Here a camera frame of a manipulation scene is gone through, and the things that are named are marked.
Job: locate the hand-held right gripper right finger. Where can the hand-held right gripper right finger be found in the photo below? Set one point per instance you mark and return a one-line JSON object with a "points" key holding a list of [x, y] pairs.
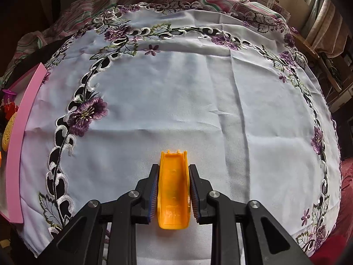
{"points": [[194, 196]]}

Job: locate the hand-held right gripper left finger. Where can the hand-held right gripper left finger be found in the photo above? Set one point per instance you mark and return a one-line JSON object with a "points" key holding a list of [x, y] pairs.
{"points": [[151, 194]]}

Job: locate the orange plastic chute piece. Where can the orange plastic chute piece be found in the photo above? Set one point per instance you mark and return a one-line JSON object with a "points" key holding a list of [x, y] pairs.
{"points": [[173, 193]]}

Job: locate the pink cardboard box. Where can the pink cardboard box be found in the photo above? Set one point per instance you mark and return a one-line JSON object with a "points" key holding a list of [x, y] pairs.
{"points": [[19, 143]]}

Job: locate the yellow oval case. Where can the yellow oval case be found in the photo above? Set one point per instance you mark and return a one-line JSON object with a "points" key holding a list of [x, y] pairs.
{"points": [[8, 135]]}

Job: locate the red toy block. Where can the red toy block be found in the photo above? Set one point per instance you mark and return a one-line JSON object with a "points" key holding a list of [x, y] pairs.
{"points": [[9, 109]]}

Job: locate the magenta plastic funnel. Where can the magenta plastic funnel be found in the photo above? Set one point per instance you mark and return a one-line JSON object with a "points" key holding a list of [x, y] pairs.
{"points": [[8, 95]]}

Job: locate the white embroidered floral tablecloth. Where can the white embroidered floral tablecloth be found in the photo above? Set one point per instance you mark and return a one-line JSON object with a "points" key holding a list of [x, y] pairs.
{"points": [[193, 88]]}

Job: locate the red cloth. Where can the red cloth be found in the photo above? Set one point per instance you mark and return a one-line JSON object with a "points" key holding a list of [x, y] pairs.
{"points": [[347, 198]]}

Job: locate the cluttered wooden shelf unit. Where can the cluttered wooden shelf unit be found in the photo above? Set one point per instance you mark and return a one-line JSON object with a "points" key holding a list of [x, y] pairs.
{"points": [[336, 80]]}

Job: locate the wooden nightstand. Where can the wooden nightstand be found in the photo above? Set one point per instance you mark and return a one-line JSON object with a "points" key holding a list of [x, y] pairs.
{"points": [[306, 44]]}

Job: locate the purple carton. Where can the purple carton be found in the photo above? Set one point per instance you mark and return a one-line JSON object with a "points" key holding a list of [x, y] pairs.
{"points": [[280, 8]]}

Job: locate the long beige curtain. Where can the long beige curtain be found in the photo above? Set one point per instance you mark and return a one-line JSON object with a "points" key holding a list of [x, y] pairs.
{"points": [[322, 24]]}

